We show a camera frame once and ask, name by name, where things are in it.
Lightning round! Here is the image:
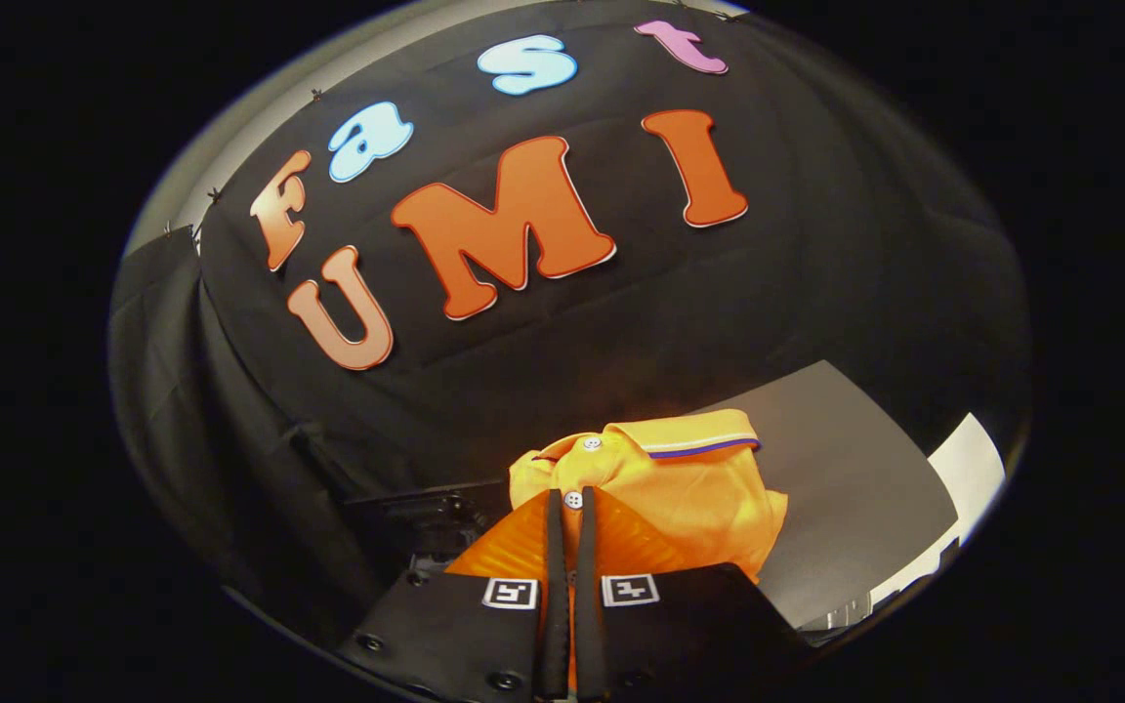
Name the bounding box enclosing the yellow polo shirt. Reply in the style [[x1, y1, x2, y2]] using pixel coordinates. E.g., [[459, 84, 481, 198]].
[[509, 410, 789, 587]]

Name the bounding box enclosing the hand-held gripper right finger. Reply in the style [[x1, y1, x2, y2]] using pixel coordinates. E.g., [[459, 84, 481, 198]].
[[574, 485, 814, 702]]

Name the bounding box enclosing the grey cabinet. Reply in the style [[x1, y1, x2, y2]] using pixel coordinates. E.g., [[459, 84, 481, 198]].
[[689, 359, 961, 632]]

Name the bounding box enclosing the black side curtain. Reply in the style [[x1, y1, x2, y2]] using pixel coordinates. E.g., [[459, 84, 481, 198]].
[[110, 227, 397, 626]]

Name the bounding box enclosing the small grey washing machine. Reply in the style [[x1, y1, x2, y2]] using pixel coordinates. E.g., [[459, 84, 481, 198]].
[[341, 478, 517, 579]]

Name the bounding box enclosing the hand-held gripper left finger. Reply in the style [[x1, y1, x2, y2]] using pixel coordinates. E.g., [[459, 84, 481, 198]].
[[336, 488, 571, 702]]

